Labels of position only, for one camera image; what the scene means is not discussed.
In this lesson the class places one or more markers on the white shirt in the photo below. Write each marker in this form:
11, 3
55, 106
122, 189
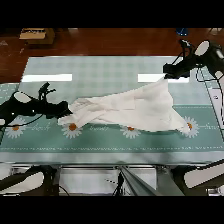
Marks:
140, 106

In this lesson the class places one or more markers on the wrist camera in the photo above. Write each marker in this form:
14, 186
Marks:
44, 90
185, 45

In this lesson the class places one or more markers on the blue object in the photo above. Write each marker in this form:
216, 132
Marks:
182, 31

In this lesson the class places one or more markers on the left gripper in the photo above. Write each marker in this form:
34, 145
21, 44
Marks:
59, 110

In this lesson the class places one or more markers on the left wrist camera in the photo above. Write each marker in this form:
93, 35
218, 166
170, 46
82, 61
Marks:
44, 90

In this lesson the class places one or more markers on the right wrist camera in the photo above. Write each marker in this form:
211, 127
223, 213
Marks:
185, 45

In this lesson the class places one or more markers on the cardboard box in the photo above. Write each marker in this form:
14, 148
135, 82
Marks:
36, 35

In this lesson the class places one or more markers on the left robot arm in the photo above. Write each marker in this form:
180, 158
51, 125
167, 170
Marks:
20, 108

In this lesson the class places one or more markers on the silver frame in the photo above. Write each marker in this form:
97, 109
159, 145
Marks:
140, 186

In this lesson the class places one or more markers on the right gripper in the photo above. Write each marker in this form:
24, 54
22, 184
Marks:
176, 70

